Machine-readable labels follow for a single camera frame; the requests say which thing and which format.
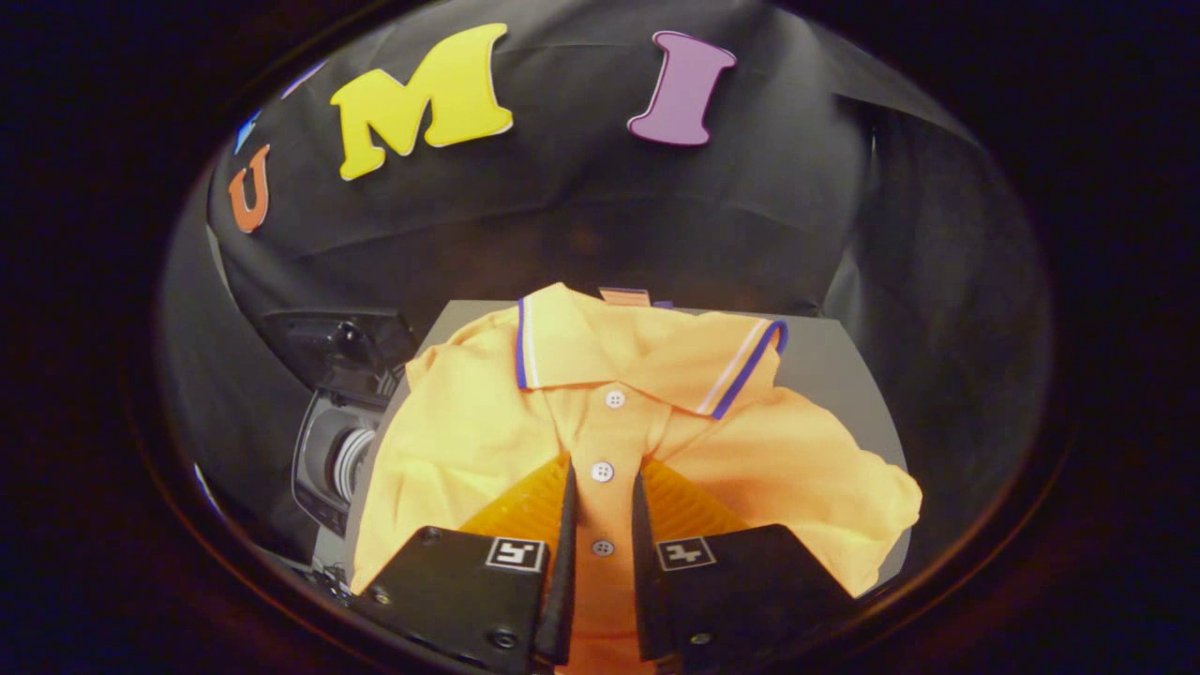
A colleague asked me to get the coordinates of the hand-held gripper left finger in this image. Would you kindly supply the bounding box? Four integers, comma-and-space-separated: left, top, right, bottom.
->
352, 455, 578, 671

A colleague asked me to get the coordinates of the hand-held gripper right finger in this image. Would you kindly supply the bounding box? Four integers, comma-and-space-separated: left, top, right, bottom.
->
630, 457, 859, 675

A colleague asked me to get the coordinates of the orange polo shirt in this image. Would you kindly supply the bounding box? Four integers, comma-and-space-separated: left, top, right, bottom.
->
349, 283, 924, 675

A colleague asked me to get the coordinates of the dark grey washing machine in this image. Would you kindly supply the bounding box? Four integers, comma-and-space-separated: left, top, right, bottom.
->
262, 309, 418, 592

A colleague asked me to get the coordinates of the grey metal cabinet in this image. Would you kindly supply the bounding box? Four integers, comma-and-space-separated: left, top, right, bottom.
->
412, 300, 915, 601

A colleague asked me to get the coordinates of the black backdrop cloth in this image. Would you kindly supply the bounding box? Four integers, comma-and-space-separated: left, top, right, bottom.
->
157, 0, 1053, 582

